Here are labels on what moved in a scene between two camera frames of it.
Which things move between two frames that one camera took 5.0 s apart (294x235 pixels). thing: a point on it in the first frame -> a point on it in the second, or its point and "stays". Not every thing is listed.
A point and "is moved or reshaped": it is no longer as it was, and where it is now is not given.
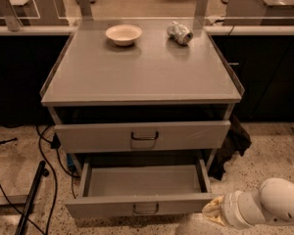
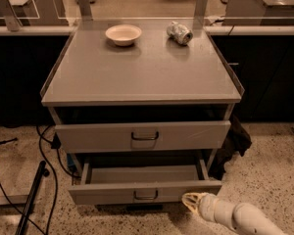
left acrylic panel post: (12, 20) stays
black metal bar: (42, 170) stays
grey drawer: (123, 188) is moved or reshaped
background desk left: (32, 4) stays
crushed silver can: (179, 32) stays
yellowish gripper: (230, 207) -> (208, 206)
